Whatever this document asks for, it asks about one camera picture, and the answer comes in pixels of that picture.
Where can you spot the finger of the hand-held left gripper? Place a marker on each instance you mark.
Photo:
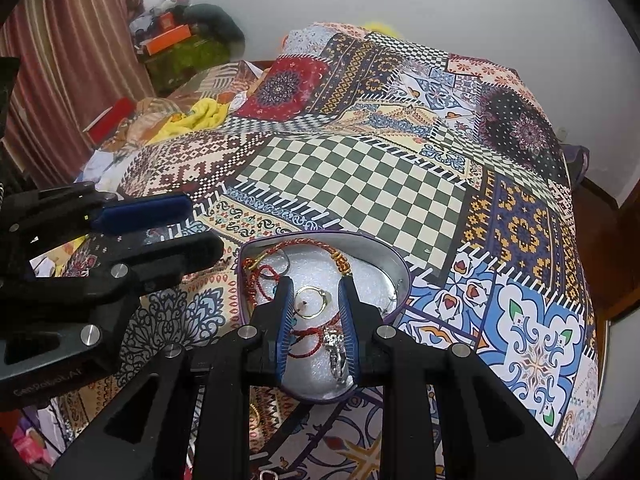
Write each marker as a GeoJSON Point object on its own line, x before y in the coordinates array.
{"type": "Point", "coordinates": [145, 212]}
{"type": "Point", "coordinates": [175, 255]}

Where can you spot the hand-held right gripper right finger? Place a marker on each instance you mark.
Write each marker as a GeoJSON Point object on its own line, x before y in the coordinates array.
{"type": "Point", "coordinates": [350, 325]}

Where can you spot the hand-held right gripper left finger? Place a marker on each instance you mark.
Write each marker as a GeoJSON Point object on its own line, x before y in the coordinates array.
{"type": "Point", "coordinates": [283, 320]}

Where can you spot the heart-shaped purple tin box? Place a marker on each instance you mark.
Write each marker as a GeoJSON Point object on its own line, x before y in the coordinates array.
{"type": "Point", "coordinates": [320, 265]}

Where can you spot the silver earring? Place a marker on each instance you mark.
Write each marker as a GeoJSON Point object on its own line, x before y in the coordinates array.
{"type": "Point", "coordinates": [392, 300]}

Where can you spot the white crumpled cloth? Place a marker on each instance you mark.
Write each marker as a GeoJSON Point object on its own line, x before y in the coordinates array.
{"type": "Point", "coordinates": [102, 170]}

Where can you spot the gold bangle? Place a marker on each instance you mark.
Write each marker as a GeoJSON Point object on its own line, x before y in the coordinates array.
{"type": "Point", "coordinates": [255, 415]}

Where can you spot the red flat box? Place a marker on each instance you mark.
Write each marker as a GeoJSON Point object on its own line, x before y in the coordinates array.
{"type": "Point", "coordinates": [107, 120]}

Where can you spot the striped crumpled quilt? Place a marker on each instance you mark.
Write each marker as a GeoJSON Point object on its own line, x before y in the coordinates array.
{"type": "Point", "coordinates": [150, 110]}

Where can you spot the yellow garment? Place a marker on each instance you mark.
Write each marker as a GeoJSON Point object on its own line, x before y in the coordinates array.
{"type": "Point", "coordinates": [200, 117]}

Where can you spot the patchwork patterned blanket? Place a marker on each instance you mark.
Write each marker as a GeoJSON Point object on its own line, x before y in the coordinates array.
{"type": "Point", "coordinates": [380, 180]}

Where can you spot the silver clasp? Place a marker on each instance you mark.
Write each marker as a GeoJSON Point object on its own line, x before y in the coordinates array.
{"type": "Point", "coordinates": [268, 475]}

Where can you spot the striped brown curtain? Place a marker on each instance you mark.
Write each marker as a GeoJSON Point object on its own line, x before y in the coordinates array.
{"type": "Point", "coordinates": [70, 60]}

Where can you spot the orange cardboard box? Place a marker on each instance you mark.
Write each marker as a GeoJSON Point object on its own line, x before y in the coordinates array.
{"type": "Point", "coordinates": [167, 39]}

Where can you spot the dark backpack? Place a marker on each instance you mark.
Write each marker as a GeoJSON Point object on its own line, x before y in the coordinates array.
{"type": "Point", "coordinates": [577, 165]}

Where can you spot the white wall socket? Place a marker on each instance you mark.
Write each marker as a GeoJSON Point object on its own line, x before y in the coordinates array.
{"type": "Point", "coordinates": [564, 133]}

